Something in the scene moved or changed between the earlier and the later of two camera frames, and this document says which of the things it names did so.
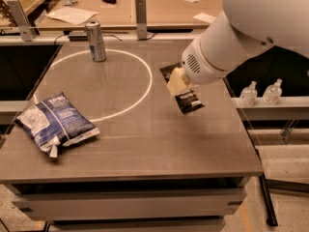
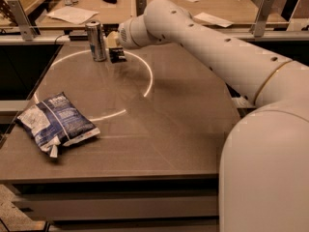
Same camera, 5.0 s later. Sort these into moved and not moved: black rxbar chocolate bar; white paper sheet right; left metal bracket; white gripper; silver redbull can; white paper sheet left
Moved: white gripper; black rxbar chocolate bar
Not moved: white paper sheet left; silver redbull can; white paper sheet right; left metal bracket
